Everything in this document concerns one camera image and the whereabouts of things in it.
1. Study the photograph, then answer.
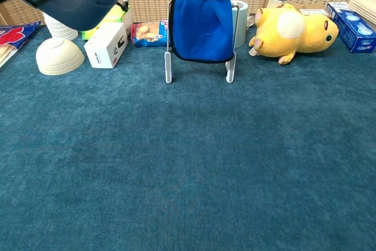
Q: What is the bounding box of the teal carpet table cover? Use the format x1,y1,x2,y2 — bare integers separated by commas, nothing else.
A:
0,20,376,251

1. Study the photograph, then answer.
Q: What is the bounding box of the light blue mug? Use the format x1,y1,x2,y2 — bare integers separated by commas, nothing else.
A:
230,0,249,49

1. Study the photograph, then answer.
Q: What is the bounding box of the white cardboard box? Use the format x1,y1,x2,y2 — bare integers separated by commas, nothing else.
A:
83,22,129,69

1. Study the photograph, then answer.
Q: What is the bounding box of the green tissue box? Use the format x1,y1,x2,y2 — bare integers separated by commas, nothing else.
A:
80,4,133,42

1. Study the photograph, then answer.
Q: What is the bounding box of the grey and blue cloth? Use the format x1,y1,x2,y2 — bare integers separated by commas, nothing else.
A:
169,0,236,64

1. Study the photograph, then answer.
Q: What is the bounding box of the yellow plush toy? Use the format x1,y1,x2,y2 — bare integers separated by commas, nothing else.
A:
248,3,340,66

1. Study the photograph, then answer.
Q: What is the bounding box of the stack of paper cups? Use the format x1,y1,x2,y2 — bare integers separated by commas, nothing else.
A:
41,11,79,42

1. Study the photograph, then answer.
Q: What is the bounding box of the blue biscuit bag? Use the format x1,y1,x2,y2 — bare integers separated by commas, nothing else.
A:
130,20,174,48

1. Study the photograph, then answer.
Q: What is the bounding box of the long blue carton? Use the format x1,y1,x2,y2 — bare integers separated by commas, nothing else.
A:
325,1,376,54

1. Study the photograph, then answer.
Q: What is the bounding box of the beige upturned bowl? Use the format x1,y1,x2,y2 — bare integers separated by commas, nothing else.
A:
35,38,85,76

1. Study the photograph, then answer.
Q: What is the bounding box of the metal wire rack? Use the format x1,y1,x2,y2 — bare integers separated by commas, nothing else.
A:
163,1,237,84

